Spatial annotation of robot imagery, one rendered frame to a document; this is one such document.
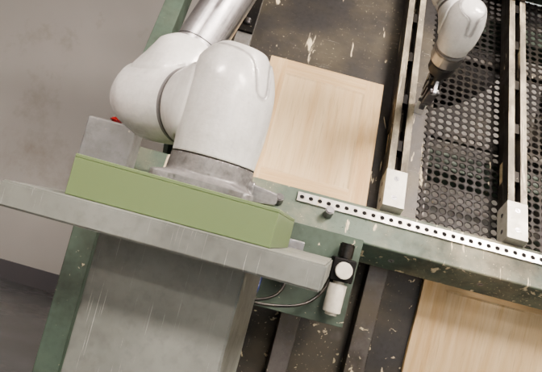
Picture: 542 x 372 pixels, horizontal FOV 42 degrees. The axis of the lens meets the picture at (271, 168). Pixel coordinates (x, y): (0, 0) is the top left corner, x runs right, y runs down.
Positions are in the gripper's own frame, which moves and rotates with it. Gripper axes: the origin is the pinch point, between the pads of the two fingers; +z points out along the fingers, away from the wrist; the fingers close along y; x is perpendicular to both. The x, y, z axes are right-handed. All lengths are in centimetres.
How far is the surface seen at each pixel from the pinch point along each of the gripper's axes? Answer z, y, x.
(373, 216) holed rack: 2.9, -41.5, 9.1
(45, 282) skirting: 285, 26, 160
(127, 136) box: -19, -51, 75
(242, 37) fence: 4, 13, 59
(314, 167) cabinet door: 6.7, -27.7, 27.6
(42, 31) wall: 211, 172, 211
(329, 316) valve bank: 14, -69, 15
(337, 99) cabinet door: 6.8, -0.3, 24.7
